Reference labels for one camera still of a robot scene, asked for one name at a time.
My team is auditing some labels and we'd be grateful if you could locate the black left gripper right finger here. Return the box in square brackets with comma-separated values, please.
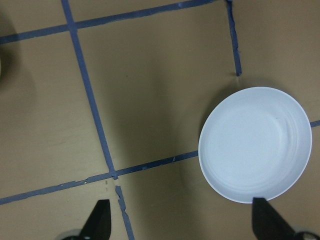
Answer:
[252, 197, 302, 240]

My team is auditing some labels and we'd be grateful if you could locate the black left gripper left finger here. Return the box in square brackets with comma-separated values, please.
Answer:
[79, 199, 111, 240]

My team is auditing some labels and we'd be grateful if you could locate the light blue plate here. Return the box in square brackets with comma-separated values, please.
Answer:
[198, 86, 312, 204]

